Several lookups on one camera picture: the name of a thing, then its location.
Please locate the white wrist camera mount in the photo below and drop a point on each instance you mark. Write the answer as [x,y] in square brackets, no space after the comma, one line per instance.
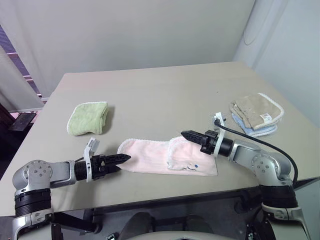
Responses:
[88,155]
[221,135]

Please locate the window blinds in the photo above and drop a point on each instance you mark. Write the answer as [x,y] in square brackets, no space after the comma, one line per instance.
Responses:
[15,57]

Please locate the pink fluffy towel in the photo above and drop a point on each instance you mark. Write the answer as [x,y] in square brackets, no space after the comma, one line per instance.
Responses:
[150,157]

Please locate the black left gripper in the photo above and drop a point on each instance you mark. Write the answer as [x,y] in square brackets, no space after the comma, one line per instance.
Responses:
[98,166]

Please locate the beige folded towel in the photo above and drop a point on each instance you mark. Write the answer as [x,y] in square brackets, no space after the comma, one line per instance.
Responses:
[252,110]

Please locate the black table frame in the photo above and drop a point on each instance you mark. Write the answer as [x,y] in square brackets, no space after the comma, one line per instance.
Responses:
[75,221]

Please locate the grey robot torso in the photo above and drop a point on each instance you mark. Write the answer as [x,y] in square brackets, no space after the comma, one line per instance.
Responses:
[180,236]

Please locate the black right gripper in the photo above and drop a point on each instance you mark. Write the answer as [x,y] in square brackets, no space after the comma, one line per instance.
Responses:
[209,143]

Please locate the light blue folded towel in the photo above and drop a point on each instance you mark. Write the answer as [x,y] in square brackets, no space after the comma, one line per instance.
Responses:
[262,132]

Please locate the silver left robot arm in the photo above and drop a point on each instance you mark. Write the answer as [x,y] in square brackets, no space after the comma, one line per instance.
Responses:
[37,172]

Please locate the green folded towel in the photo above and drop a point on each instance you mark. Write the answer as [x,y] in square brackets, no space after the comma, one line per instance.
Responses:
[87,118]

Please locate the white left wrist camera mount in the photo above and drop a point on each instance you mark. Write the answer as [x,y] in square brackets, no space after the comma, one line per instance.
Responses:
[88,155]

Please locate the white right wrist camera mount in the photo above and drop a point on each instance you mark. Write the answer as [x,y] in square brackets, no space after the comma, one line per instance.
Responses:
[221,135]

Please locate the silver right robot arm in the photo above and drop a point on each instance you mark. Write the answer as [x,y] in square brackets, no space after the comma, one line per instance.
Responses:
[262,162]

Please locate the black flat box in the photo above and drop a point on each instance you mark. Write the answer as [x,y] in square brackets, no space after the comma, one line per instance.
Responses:
[22,121]

